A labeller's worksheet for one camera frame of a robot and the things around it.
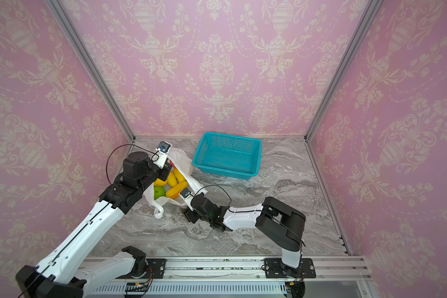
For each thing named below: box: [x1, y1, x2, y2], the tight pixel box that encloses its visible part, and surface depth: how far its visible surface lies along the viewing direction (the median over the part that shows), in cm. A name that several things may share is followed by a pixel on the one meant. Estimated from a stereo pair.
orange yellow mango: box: [165, 181, 189, 200], surface depth 95 cm
